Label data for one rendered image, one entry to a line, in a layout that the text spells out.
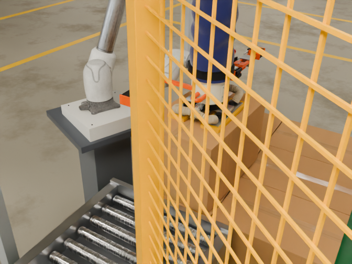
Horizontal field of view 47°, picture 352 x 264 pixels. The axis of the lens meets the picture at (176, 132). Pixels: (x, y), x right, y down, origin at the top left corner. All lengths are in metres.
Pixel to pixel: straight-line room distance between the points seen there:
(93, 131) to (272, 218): 1.04
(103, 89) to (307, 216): 1.28
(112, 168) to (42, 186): 0.81
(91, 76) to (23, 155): 1.46
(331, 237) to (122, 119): 1.23
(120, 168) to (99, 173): 0.15
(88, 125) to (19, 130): 1.79
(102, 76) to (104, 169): 0.59
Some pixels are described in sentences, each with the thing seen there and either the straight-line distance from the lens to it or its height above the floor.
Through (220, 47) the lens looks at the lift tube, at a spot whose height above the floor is 1.33.
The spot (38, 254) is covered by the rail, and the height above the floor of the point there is 0.59.
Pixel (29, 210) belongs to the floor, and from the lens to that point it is 3.03.
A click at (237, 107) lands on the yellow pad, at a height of 0.98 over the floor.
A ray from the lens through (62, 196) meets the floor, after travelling 3.08.
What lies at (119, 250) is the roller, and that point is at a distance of 1.91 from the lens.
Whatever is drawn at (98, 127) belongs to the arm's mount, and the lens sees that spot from 2.22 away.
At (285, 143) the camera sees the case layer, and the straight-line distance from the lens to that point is 2.69.
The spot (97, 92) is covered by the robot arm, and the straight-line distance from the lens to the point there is 2.33.
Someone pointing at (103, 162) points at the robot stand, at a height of 0.51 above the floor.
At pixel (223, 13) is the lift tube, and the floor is 1.49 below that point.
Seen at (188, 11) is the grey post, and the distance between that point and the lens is 5.14.
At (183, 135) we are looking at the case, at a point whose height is 0.95.
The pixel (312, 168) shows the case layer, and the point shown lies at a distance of 2.51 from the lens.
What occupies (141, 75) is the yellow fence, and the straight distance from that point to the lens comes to 0.67.
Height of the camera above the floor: 1.96
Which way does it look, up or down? 32 degrees down
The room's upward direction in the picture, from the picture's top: 1 degrees clockwise
